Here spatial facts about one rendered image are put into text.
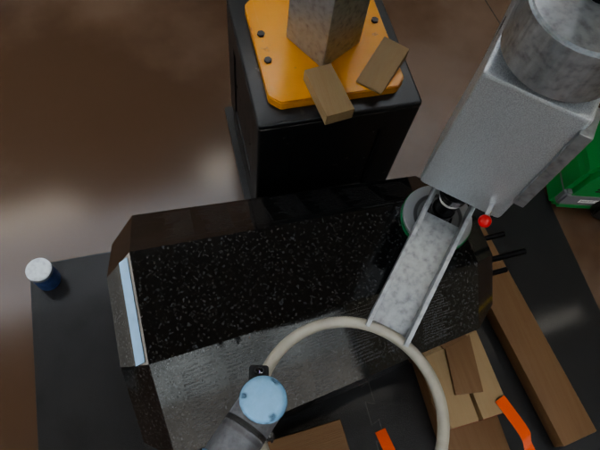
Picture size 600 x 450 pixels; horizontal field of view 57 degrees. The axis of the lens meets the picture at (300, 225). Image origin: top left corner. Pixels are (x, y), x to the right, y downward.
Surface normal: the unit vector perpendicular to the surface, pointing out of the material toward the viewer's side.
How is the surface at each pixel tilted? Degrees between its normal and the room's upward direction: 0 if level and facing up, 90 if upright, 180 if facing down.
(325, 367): 45
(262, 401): 9
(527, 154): 90
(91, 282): 0
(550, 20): 0
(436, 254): 16
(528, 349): 0
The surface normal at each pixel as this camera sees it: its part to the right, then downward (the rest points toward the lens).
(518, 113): -0.46, 0.79
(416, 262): -0.04, -0.18
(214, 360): 0.29, 0.33
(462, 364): 0.08, -0.41
